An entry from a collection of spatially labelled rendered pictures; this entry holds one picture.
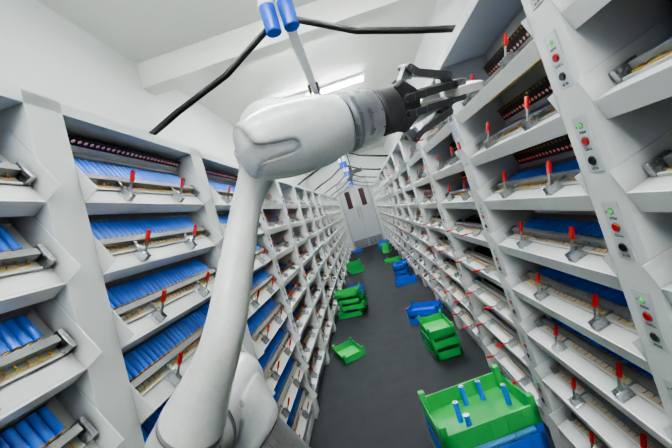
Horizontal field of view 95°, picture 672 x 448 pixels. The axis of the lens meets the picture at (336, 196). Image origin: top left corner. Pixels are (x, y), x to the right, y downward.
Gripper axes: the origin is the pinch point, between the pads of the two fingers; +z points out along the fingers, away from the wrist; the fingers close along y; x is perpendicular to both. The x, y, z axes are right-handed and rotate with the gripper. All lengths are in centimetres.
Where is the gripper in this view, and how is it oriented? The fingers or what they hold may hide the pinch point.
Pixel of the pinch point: (463, 88)
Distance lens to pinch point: 63.7
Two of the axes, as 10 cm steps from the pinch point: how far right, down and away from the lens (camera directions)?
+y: -1.8, -9.0, -3.9
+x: -4.7, -2.7, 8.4
